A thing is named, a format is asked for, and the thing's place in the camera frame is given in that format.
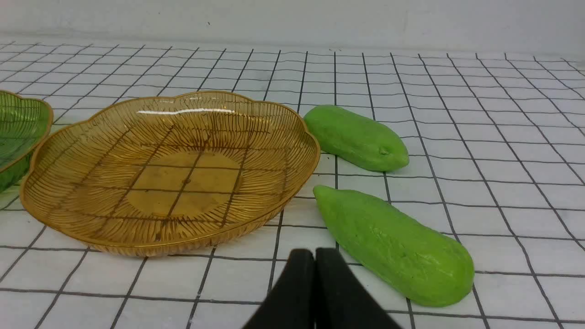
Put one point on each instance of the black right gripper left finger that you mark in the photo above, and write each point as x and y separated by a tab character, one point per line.
288	304

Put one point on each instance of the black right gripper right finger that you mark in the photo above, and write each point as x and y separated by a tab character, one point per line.
341	302

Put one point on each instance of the green gourd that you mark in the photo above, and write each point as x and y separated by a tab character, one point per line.
429	268

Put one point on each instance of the green gourd one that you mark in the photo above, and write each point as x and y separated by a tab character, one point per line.
359	140

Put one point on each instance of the amber ribbed glass plate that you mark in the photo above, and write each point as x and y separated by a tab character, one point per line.
162	175

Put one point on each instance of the green ribbed glass plate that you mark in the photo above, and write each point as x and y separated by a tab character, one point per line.
24	124

